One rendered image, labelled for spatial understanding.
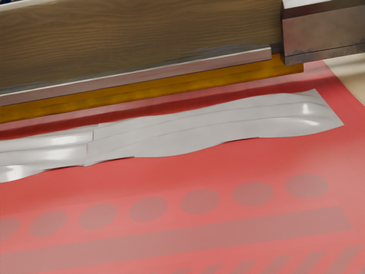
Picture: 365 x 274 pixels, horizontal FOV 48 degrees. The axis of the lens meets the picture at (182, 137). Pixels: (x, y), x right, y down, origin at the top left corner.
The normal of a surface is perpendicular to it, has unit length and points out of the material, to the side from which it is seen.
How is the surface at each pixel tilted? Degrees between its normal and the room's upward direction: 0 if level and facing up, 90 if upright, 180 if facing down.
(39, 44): 90
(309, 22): 90
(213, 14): 90
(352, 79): 0
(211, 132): 33
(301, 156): 0
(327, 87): 0
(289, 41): 90
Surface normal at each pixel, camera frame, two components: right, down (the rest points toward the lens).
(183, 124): -0.10, -0.51
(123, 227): -0.18, -0.88
